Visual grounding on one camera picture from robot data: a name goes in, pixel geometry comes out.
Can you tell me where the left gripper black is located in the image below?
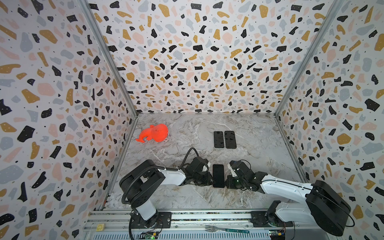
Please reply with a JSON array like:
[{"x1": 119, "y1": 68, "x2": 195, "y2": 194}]
[{"x1": 192, "y1": 172, "x2": 216, "y2": 187}]

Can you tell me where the black phone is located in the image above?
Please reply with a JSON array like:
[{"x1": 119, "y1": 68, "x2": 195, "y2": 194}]
[{"x1": 213, "y1": 164, "x2": 225, "y2": 189}]

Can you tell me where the black phone case camera cutout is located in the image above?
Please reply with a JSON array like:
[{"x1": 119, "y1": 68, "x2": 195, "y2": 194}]
[{"x1": 224, "y1": 131, "x2": 237, "y2": 149}]

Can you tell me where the light blue phone case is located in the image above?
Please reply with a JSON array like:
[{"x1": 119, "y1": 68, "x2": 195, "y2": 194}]
[{"x1": 214, "y1": 131, "x2": 225, "y2": 149}]

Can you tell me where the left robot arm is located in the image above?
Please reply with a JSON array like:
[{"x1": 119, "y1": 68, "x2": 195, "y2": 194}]
[{"x1": 119, "y1": 157, "x2": 213, "y2": 222}]

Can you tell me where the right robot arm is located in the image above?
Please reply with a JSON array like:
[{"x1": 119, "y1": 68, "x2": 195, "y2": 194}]
[{"x1": 226, "y1": 161, "x2": 351, "y2": 237}]

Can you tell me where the red plush toy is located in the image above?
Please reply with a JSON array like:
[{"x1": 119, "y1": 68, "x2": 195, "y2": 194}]
[{"x1": 136, "y1": 124, "x2": 169, "y2": 143}]

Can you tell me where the right circuit board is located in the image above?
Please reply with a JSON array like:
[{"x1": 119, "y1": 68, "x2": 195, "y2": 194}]
[{"x1": 269, "y1": 231, "x2": 286, "y2": 240}]

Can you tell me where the circuit board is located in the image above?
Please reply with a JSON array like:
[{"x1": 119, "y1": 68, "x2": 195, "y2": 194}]
[
  {"x1": 269, "y1": 231, "x2": 286, "y2": 240},
  {"x1": 139, "y1": 232, "x2": 159, "y2": 240}
]

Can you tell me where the left circuit board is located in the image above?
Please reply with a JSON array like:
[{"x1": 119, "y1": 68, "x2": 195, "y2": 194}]
[{"x1": 139, "y1": 232, "x2": 159, "y2": 240}]

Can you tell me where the yellow sticker tag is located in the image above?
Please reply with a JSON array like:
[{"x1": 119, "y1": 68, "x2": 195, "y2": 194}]
[{"x1": 96, "y1": 224, "x2": 105, "y2": 232}]

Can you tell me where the black corrugated cable left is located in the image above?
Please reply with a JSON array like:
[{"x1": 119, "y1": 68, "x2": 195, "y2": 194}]
[{"x1": 120, "y1": 146, "x2": 200, "y2": 240}]

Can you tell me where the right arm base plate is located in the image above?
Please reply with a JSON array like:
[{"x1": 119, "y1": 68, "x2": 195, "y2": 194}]
[{"x1": 251, "y1": 211, "x2": 294, "y2": 228}]

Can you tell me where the silver fork green handle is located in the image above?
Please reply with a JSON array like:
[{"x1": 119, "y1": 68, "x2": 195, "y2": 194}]
[{"x1": 205, "y1": 226, "x2": 250, "y2": 234}]

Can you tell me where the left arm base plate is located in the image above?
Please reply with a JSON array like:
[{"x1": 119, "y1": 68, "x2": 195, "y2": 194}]
[{"x1": 131, "y1": 212, "x2": 172, "y2": 230}]

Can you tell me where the aluminium rail frame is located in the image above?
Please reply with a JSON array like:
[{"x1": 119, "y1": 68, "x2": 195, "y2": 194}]
[{"x1": 80, "y1": 209, "x2": 343, "y2": 240}]

